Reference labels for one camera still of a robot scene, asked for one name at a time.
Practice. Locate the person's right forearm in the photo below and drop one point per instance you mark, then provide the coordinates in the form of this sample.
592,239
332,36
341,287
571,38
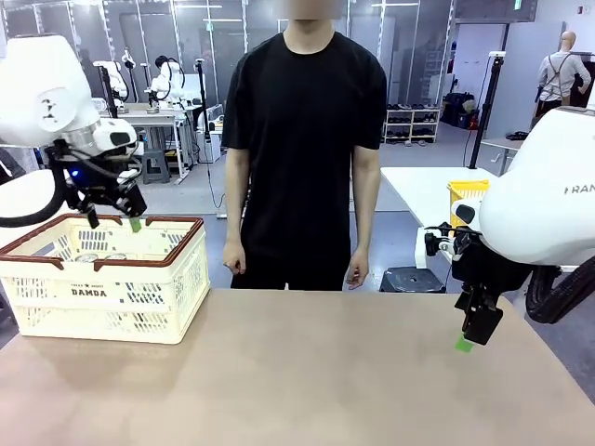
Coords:
234,218

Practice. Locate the person in black t-shirt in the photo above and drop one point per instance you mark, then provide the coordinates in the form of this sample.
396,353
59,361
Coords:
302,139

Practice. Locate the cream shopping basket brown rim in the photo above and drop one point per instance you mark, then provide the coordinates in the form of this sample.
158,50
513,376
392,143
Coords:
153,297

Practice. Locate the white side table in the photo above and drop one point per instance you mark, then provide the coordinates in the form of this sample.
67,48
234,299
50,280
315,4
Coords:
32,190

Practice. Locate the wooden shoe rack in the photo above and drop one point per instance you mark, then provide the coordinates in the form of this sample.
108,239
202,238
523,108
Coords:
413,125

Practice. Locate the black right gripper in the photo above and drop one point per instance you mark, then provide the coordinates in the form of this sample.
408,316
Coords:
488,274

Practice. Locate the grey step stool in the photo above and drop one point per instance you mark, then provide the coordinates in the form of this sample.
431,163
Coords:
153,165

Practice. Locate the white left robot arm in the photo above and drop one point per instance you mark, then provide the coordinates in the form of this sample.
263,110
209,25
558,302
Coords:
42,93

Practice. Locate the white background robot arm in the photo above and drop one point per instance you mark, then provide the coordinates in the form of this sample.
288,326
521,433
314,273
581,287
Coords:
169,79
114,76

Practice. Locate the yellow plastic basket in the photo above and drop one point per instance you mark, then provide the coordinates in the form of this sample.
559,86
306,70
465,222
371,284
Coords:
465,190

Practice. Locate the black bags pile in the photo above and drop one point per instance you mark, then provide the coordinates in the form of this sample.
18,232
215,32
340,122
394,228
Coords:
458,111

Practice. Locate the black tripod pole white head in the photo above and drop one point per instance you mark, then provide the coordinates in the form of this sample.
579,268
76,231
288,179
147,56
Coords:
489,93

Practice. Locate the thin black stand pole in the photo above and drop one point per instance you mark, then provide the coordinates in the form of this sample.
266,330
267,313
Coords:
204,116

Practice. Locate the person's left forearm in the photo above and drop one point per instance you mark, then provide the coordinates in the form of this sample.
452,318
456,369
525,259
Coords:
365,218

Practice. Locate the person's left hand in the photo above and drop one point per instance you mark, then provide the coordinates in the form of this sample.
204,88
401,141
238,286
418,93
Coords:
359,269

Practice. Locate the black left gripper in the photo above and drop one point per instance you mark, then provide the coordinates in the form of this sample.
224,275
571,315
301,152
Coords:
107,190

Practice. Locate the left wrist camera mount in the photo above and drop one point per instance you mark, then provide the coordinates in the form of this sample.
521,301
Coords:
128,175

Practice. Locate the mannequin with apron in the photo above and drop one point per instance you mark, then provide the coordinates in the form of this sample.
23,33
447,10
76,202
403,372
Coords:
558,74

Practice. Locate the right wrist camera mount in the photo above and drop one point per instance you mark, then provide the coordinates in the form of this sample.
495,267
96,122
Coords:
432,244

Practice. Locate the person's right hand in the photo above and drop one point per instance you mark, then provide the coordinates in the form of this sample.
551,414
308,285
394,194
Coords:
234,258

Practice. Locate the grey table with clutter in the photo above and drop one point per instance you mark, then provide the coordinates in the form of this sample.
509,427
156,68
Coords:
499,144

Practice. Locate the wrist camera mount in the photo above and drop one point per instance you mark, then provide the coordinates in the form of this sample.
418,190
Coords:
128,175
432,244

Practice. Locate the white workbench with robots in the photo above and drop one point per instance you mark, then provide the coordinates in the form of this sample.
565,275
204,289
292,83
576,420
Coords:
158,116

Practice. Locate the white computer case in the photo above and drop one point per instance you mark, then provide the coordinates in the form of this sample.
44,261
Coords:
215,139

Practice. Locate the white table with yellow basket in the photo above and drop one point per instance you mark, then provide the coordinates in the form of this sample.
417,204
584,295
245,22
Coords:
413,190

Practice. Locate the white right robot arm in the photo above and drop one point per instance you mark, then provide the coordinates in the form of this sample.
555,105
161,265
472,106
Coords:
534,218

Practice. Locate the black camera tripod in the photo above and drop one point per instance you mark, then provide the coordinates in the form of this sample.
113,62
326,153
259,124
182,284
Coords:
109,93

